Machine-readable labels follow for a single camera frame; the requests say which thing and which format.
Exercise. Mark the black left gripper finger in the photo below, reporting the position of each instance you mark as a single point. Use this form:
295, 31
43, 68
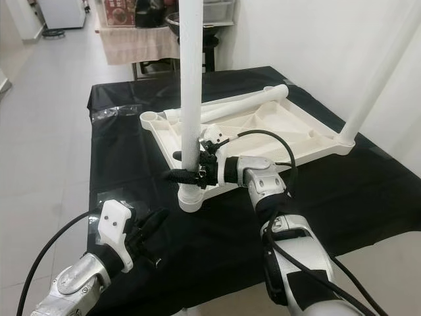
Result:
158, 227
143, 225

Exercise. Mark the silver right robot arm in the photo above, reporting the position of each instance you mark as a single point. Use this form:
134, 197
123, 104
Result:
263, 184

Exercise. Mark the white plastic children table top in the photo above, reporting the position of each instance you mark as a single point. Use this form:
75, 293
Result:
289, 131

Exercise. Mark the clear tape patch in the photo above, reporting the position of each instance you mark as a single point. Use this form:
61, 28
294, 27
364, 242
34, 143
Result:
115, 112
125, 201

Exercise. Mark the black tablecloth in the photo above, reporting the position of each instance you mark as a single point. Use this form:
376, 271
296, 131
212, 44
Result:
237, 250

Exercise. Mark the black stool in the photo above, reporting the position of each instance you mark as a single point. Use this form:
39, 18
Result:
210, 52

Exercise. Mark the beige patterned tablecloth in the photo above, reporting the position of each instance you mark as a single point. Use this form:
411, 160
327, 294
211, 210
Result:
138, 45

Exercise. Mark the black bag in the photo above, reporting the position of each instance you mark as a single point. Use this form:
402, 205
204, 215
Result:
154, 14

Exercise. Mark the red printed box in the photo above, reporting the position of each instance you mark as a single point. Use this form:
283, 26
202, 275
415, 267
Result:
120, 13

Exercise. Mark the dark floor mop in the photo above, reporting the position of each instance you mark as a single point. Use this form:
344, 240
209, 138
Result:
52, 33

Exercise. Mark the white tall appliance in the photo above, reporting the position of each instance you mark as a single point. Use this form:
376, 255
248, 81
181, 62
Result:
61, 13

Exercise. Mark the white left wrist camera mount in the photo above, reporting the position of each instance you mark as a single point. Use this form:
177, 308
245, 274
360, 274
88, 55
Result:
115, 227

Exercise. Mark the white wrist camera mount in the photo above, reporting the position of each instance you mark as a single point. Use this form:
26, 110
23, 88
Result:
115, 227
214, 138

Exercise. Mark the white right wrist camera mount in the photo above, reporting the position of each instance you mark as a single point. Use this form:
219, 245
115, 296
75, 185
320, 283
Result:
214, 138

